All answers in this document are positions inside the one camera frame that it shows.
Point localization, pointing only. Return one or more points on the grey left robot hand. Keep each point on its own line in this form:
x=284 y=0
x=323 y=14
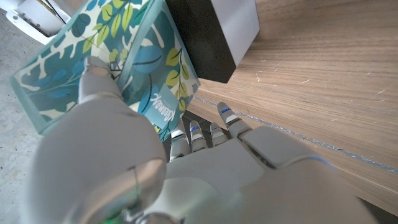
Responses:
x=217 y=174

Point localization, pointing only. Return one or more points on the teal floral tissue box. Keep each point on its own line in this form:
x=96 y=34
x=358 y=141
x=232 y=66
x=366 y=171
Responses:
x=146 y=59

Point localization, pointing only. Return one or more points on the black and white box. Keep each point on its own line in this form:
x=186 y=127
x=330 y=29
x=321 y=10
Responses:
x=202 y=37

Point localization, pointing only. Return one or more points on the grey tape outline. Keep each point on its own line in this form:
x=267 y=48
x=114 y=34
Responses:
x=342 y=151

